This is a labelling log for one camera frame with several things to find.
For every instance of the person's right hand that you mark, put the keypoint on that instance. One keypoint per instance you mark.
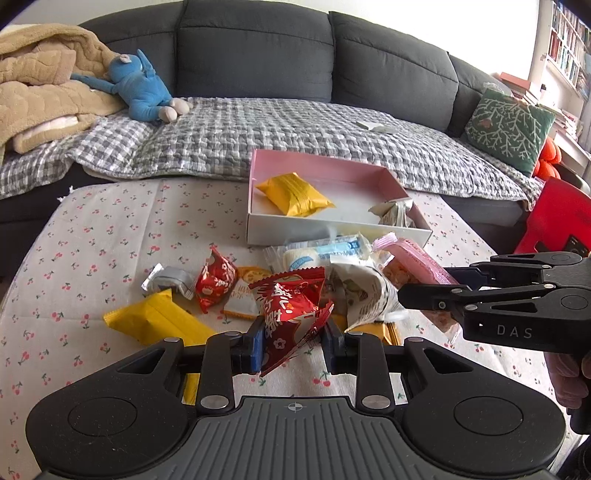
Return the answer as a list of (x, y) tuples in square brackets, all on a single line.
[(565, 383)]

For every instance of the green branch-pattern cushion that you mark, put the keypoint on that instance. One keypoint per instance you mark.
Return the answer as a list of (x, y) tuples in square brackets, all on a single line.
[(508, 129)]

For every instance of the pink snack packet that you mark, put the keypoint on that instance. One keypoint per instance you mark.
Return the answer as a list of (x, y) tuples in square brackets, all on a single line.
[(411, 270)]

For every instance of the white paper sheet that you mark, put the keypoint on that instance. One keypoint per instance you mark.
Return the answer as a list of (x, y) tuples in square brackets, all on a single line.
[(376, 127)]

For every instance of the silver snack packet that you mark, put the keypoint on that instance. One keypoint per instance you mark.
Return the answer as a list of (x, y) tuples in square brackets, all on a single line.
[(168, 279)]

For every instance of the white bookshelf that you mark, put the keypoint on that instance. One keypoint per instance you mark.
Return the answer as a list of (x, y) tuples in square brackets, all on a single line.
[(565, 46)]

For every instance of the beige fleece blanket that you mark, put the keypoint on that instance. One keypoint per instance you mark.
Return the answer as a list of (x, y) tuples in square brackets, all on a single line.
[(41, 92)]

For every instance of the white cake blue-label packet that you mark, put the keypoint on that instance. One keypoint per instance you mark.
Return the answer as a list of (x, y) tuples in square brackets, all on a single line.
[(300, 259), (344, 247)]

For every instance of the red plastic chair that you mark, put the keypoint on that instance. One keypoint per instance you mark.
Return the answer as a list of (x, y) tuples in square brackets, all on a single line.
[(554, 217)]

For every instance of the pink cardboard box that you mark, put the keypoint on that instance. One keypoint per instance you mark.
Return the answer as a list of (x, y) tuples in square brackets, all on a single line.
[(323, 168)]

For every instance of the newsprint pattern snack packet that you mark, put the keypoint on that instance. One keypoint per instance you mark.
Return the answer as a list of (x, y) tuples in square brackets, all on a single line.
[(364, 290), (392, 213)]

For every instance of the blue plush toy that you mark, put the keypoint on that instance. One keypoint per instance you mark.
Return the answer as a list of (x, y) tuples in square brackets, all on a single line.
[(143, 87)]

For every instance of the large red snack packet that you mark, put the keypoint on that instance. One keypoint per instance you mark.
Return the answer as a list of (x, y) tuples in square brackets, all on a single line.
[(286, 304)]

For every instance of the stack of books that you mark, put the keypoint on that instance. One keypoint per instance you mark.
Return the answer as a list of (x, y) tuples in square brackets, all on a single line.
[(521, 85)]

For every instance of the orange plush cushion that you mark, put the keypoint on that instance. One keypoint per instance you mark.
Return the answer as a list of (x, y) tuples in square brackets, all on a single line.
[(547, 161)]

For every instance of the grey checkered quilt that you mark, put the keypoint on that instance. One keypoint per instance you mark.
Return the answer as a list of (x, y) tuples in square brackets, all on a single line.
[(277, 129)]

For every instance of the small red snack packet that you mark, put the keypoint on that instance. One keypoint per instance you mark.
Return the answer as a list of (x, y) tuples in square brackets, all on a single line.
[(214, 279)]

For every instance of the dark grey sofa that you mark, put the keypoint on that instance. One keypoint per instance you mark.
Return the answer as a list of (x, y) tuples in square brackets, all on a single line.
[(254, 55)]

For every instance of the cherry print tablecloth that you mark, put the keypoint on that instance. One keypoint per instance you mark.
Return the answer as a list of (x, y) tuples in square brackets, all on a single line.
[(92, 240)]

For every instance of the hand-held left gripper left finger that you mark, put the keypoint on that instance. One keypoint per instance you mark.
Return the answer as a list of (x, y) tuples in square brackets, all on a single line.
[(257, 350)]

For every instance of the orange slice print packet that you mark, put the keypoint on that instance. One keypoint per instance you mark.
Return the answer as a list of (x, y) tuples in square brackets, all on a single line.
[(240, 295)]

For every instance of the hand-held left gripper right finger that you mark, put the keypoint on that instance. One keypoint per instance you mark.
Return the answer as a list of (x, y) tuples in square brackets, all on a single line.
[(330, 350)]

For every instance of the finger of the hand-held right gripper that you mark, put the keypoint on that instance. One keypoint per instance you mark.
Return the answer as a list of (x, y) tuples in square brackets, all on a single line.
[(508, 270), (425, 295)]

